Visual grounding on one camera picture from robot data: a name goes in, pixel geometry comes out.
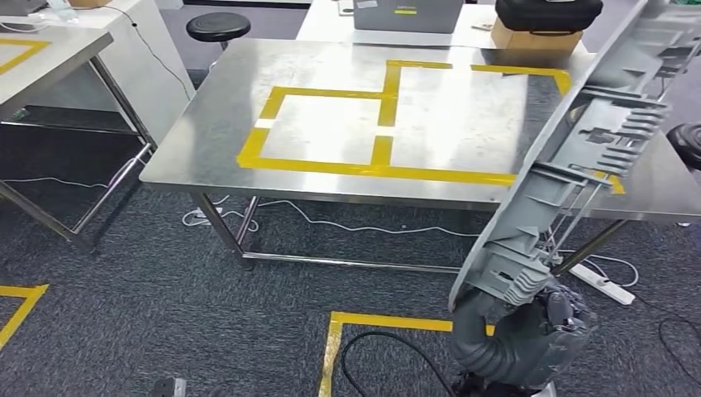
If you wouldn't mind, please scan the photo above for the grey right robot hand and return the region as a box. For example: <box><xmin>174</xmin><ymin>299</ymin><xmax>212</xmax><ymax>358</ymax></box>
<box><xmin>449</xmin><ymin>279</ymin><xmax>599</xmax><ymax>389</ymax></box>

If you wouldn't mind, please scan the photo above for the silver plastic wheel hubcap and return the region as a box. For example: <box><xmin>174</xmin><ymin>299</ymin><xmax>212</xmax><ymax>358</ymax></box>
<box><xmin>447</xmin><ymin>0</ymin><xmax>701</xmax><ymax>313</ymax></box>

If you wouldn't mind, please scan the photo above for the stainless steel workbench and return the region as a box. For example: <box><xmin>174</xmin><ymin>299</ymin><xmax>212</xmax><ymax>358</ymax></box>
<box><xmin>139</xmin><ymin>38</ymin><xmax>701</xmax><ymax>275</ymax></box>

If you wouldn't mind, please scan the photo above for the white power strip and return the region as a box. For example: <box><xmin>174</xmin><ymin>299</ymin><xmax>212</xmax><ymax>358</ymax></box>
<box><xmin>569</xmin><ymin>262</ymin><xmax>637</xmax><ymax>306</ymax></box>

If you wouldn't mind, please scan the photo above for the black carry case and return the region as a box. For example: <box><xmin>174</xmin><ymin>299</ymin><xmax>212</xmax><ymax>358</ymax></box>
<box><xmin>495</xmin><ymin>0</ymin><xmax>604</xmax><ymax>36</ymax></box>

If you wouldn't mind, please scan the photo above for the grey laptop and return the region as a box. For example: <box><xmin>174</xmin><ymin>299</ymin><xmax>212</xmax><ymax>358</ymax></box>
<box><xmin>353</xmin><ymin>0</ymin><xmax>465</xmax><ymax>35</ymax></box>

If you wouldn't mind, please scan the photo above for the black robot foot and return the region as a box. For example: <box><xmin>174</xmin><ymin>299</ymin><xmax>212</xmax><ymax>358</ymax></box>
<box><xmin>152</xmin><ymin>376</ymin><xmax>188</xmax><ymax>397</ymax></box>

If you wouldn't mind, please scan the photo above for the white office desk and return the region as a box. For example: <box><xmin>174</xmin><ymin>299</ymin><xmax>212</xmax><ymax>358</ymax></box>
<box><xmin>295</xmin><ymin>0</ymin><xmax>589</xmax><ymax>55</ymax></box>

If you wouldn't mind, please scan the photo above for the white counter cabinet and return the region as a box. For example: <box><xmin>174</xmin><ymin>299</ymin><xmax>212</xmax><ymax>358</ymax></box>
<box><xmin>0</xmin><ymin>0</ymin><xmax>197</xmax><ymax>146</ymax></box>

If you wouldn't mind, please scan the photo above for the stainless steel side table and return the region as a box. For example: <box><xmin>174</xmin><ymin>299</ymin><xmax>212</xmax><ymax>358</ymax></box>
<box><xmin>0</xmin><ymin>24</ymin><xmax>158</xmax><ymax>254</ymax></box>

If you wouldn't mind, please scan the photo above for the clear plastic bag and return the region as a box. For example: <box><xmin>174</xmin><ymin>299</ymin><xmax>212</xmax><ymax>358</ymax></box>
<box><xmin>46</xmin><ymin>0</ymin><xmax>80</xmax><ymax>24</ymax></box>

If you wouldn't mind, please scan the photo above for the black floor cable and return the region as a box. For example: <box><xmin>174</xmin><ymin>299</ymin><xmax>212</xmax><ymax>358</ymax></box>
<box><xmin>629</xmin><ymin>290</ymin><xmax>701</xmax><ymax>385</ymax></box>

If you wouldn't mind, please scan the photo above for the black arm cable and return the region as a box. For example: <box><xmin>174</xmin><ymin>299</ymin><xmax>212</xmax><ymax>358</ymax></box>
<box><xmin>340</xmin><ymin>330</ymin><xmax>458</xmax><ymax>397</ymax></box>

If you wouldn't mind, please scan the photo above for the white floor cable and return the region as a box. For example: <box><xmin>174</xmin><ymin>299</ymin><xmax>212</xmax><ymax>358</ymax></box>
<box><xmin>182</xmin><ymin>194</ymin><xmax>641</xmax><ymax>289</ymax></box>

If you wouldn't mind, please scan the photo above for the thin white cable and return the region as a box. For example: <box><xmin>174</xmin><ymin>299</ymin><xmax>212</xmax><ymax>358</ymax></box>
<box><xmin>0</xmin><ymin>176</ymin><xmax>111</xmax><ymax>190</ymax></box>

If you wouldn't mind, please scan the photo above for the thin black cord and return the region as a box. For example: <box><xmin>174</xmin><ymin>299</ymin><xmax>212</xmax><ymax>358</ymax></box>
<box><xmin>90</xmin><ymin>5</ymin><xmax>193</xmax><ymax>103</ymax></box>

